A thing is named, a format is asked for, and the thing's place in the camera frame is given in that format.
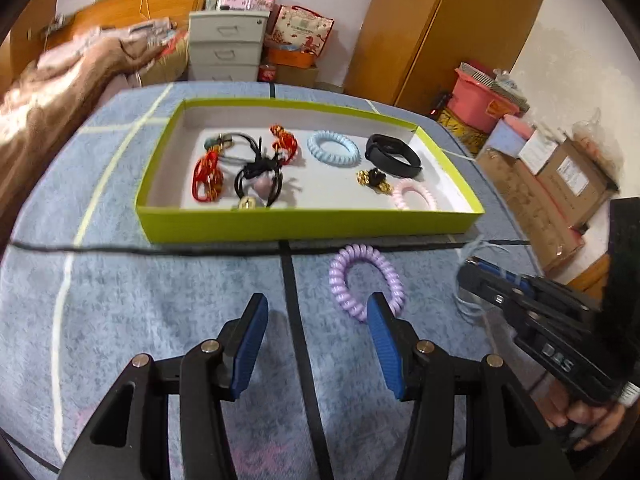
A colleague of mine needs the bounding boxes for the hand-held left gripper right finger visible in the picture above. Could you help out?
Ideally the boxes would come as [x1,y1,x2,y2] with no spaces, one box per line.
[366,291,576,480]

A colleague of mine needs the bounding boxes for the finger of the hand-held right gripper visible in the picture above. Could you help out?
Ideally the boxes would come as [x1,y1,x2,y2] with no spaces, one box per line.
[457,262,531,323]
[467,256,553,293]

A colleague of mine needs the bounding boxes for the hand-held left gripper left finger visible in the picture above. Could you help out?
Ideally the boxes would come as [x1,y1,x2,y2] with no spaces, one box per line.
[57,292,271,480]

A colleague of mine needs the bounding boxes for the pale blue string bracelet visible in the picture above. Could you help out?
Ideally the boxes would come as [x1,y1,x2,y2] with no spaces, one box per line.
[454,236,512,320]

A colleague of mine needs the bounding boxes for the purple spiral hair tie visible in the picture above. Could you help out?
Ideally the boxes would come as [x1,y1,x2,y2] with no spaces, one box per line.
[328,244,404,323]

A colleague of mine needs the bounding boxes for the pink spiral hair tie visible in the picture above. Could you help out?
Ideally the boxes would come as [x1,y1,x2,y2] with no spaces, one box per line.
[391,181,437,212]

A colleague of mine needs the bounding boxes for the black gold hair clip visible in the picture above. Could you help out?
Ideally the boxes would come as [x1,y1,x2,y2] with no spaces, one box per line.
[356,167,393,195]

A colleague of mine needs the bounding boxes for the black hair tie pink bead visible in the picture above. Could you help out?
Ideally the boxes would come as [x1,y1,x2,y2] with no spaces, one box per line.
[234,152,286,208]

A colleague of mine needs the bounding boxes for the green cardboard tray box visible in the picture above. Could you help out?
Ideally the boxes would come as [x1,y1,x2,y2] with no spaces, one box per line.
[134,97,486,245]

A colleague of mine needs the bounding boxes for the red cord bracelet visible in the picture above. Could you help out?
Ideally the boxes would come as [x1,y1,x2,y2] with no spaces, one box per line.
[191,147,226,204]

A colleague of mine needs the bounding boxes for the blue spiral hair tie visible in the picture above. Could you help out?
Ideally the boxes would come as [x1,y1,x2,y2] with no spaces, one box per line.
[306,130,361,167]

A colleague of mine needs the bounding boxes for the orange red hair tie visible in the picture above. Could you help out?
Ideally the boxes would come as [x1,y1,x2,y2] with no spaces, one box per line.
[270,124,299,166]

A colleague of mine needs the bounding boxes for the person's right hand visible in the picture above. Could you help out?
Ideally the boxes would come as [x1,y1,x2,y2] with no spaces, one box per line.
[542,385,635,453]

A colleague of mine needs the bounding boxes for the large cardboard box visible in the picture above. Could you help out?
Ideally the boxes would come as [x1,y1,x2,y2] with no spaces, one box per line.
[475,145,586,276]

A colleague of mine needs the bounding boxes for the blue checked bedsheet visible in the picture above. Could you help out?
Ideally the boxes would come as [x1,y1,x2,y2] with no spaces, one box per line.
[0,80,546,480]

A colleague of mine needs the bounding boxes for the labelled cardboard box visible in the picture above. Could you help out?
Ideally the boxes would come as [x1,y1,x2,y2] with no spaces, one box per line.
[535,137,621,211]

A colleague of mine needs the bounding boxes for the white small box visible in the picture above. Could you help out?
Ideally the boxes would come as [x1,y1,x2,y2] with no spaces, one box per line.
[517,127,561,176]

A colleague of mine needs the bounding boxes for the pale blue box pink lid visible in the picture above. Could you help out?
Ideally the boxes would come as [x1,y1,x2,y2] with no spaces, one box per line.
[492,114,536,161]

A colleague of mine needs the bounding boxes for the yellow floral tin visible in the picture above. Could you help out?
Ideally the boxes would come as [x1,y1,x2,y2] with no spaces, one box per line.
[437,107,493,148]

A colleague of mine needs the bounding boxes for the black hair band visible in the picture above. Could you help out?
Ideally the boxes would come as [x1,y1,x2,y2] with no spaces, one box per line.
[365,133,422,178]

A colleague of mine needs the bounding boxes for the pink plastic bin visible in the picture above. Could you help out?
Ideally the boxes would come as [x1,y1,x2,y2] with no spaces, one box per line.
[446,67,521,133]

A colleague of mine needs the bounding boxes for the striped flat box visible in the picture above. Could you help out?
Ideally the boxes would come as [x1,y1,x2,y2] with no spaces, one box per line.
[457,61,528,111]

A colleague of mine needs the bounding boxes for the large wooden wardrobe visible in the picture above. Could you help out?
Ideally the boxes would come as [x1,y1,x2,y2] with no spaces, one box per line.
[344,0,556,116]

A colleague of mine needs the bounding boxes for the small cardboard box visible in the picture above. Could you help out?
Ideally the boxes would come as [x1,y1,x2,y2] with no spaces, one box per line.
[275,64,320,88]

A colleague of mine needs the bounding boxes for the white drawer cabinet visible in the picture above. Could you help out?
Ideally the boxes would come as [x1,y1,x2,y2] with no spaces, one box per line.
[187,9,271,82]

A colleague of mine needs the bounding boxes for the orange flat box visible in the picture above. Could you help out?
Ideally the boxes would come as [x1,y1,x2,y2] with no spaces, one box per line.
[265,46,320,68]

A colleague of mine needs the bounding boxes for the brown blanket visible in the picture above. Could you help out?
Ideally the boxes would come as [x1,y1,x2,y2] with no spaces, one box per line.
[0,30,191,241]

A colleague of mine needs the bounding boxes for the red patterned gift bag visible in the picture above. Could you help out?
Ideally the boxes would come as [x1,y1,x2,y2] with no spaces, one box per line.
[263,4,335,58]

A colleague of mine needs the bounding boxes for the pink boxes on cabinet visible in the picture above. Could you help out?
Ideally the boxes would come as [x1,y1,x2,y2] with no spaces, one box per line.
[205,0,278,13]

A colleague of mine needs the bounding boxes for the wooden headboard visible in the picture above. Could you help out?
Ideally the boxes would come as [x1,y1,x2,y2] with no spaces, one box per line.
[7,0,212,86]

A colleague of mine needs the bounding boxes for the black cord bracelet green bead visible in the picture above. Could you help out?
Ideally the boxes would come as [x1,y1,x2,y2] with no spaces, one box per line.
[202,130,266,166]

